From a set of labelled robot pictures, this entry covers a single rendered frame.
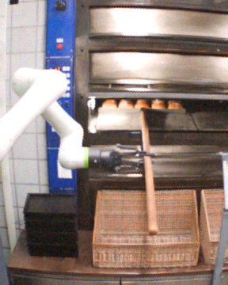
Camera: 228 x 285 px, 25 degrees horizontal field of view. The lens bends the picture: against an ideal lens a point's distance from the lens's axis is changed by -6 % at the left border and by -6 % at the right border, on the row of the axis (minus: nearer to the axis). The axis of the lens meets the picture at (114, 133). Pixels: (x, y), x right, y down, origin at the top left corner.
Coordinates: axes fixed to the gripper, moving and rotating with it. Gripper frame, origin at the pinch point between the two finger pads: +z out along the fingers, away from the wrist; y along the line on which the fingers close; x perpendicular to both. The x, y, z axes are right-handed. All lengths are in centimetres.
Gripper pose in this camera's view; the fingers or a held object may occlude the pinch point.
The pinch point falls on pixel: (146, 158)
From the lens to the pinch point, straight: 245.2
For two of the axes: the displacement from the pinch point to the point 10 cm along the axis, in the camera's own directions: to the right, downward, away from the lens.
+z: 10.0, 0.1, -0.3
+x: -0.3, 2.5, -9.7
